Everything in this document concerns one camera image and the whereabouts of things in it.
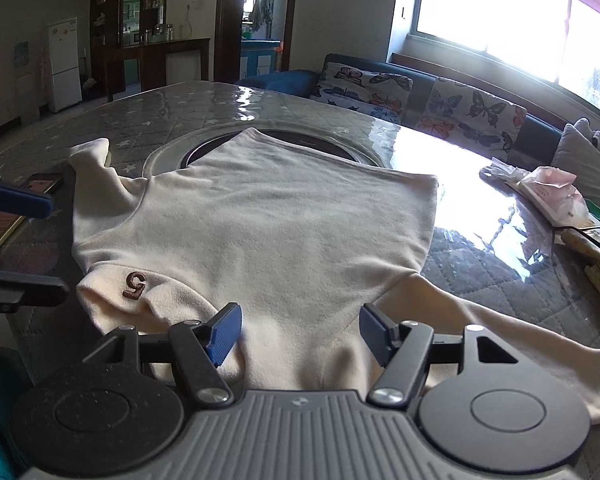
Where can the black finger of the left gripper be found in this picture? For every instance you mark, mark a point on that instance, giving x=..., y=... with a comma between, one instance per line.
x=29, y=290

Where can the grey star quilted table cover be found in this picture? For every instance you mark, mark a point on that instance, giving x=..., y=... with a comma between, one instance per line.
x=490, y=246

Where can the round black induction cooktop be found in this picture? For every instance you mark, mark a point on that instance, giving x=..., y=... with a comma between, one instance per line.
x=277, y=141

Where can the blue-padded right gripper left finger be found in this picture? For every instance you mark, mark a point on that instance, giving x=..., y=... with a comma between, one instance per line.
x=199, y=349

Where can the cream long-sleeve shirt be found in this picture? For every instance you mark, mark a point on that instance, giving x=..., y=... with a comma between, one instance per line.
x=301, y=243

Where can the right butterfly print cushion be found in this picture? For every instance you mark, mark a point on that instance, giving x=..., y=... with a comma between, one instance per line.
x=471, y=118

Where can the smartphone on table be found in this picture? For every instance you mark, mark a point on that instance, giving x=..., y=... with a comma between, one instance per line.
x=42, y=183

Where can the pink white garment bag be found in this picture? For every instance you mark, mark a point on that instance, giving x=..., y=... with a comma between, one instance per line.
x=553, y=192

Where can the left butterfly print cushion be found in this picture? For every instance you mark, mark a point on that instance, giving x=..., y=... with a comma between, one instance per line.
x=380, y=95

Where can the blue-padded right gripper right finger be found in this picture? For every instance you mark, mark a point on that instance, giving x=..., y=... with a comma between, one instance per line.
x=401, y=350

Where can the butterfly print cushion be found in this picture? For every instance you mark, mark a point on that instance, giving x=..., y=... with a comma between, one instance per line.
x=471, y=118
x=380, y=95

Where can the green round lid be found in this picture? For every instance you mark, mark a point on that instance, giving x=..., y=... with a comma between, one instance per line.
x=593, y=210

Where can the dark wooden cabinet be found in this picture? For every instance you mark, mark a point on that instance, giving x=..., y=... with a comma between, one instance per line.
x=137, y=42

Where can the grey plain cushion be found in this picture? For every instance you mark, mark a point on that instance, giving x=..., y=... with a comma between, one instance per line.
x=577, y=155

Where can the white refrigerator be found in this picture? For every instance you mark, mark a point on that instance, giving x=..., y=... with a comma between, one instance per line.
x=63, y=67

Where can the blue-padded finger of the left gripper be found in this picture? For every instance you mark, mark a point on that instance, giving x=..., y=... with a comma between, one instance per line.
x=24, y=202

